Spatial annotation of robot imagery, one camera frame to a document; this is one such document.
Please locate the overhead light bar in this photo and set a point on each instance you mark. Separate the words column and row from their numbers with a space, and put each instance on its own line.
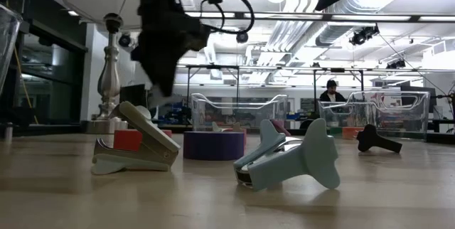
column 373, row 17

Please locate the purple tape roll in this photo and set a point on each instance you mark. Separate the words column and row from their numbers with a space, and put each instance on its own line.
column 213, row 147

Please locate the clear plastic bin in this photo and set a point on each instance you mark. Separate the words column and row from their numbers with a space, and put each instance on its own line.
column 249, row 115
column 9, row 44
column 409, row 122

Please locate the pale green staple remover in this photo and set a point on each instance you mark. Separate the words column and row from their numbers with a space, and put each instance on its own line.
column 156, row 147

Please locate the orange tape roll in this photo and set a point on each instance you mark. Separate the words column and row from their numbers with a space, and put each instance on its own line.
column 350, row 133

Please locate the black workstation frame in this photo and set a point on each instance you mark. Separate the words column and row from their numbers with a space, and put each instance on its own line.
column 270, row 68

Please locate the black monitor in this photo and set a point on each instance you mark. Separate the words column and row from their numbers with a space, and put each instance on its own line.
column 433, row 97
column 132, row 95

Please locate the light blue staple remover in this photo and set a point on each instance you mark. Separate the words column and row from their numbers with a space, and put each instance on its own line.
column 295, row 165

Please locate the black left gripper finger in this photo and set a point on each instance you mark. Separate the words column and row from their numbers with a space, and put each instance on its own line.
column 168, row 74
column 153, row 74

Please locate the person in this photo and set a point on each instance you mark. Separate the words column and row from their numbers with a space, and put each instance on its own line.
column 332, row 95

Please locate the black ceiling spotlight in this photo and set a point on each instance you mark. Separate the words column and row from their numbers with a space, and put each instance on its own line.
column 124, row 40
column 362, row 35
column 242, row 37
column 396, row 64

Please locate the red tape roll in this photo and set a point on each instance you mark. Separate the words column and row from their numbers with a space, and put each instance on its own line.
column 126, row 139

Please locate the black aluminium table frame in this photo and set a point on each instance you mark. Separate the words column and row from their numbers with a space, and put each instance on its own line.
column 42, row 129

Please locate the lavender staple remover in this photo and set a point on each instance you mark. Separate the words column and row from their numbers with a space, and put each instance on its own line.
column 281, row 127

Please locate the white shade silver table lamp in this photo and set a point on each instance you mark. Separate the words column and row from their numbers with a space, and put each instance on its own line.
column 110, row 79

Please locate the black staple remover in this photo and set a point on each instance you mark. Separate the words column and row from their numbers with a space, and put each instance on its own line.
column 371, row 138

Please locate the green tape roll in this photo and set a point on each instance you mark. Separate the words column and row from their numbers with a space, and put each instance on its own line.
column 336, row 131

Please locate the silver ventilation duct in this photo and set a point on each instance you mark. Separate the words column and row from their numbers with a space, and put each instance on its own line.
column 341, row 26

